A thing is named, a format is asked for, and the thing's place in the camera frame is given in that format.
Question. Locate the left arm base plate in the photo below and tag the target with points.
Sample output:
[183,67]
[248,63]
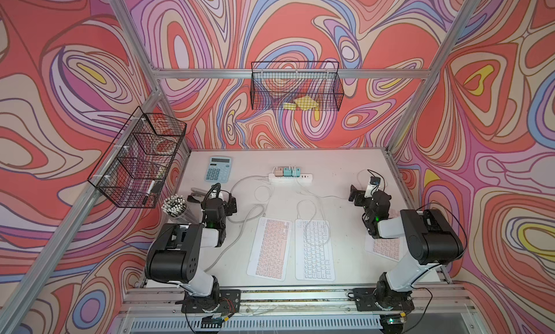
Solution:
[226,302]

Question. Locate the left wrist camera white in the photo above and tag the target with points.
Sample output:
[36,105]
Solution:
[216,194]

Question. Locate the blue calculator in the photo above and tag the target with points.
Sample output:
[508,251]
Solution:
[219,169]

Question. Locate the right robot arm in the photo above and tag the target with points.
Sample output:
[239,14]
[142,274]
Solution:
[430,239]

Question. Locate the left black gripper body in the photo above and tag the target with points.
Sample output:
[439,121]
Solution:
[212,202]

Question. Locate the black wire basket left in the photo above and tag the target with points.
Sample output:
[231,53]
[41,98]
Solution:
[143,150]

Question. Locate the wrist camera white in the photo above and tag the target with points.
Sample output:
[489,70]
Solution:
[373,185]
[216,194]

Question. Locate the black wire basket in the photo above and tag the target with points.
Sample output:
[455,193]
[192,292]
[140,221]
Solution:
[275,82]
[143,150]

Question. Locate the yellow sticky notes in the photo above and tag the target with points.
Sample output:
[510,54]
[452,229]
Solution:
[305,103]

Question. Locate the clear cup of pens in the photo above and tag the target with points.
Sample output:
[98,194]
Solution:
[176,207]

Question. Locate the black wire basket back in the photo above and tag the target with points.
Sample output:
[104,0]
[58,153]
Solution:
[275,82]

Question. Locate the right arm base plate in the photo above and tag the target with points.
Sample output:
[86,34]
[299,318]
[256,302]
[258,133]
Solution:
[378,299]

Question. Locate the pink keyboard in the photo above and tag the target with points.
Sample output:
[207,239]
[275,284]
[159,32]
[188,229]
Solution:
[270,249]
[391,249]

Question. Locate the white keyboard middle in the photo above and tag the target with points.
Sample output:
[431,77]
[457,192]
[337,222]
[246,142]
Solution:
[313,251]

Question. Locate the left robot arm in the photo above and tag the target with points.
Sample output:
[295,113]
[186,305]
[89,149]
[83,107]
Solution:
[173,257]

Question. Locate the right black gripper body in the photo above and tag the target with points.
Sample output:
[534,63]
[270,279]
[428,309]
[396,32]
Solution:
[362,197]

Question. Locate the grey stapler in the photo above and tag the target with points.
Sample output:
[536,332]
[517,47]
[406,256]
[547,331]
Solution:
[197,195]

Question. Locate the white power strip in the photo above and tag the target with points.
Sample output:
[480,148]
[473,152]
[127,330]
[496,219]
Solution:
[302,179]

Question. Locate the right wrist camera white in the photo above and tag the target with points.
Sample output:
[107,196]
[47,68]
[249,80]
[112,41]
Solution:
[373,185]

